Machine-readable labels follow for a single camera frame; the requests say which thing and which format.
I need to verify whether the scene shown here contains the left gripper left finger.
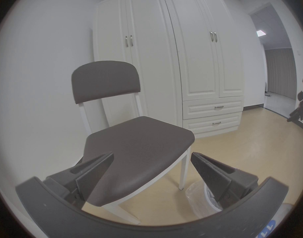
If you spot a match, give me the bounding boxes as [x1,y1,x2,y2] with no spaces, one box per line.
[46,152,115,203]

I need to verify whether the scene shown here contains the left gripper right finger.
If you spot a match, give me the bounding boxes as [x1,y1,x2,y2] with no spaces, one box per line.
[191,152,258,206]

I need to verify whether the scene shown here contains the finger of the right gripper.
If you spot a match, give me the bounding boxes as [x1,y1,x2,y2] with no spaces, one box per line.
[287,110,302,122]

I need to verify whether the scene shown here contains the clear plastic bag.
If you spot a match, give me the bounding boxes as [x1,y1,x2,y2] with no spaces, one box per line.
[186,181,224,219]

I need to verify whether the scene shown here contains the white trash bin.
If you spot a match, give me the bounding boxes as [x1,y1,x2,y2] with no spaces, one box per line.
[203,184,222,211]

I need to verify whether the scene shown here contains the grey curtain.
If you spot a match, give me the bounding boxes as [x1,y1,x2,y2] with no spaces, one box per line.
[265,49,297,100]

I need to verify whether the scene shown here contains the white chair grey cushions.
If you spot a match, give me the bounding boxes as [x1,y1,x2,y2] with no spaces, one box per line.
[71,60,196,225]

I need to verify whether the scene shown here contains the white wardrobe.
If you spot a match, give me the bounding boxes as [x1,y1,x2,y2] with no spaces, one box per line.
[93,0,245,139]

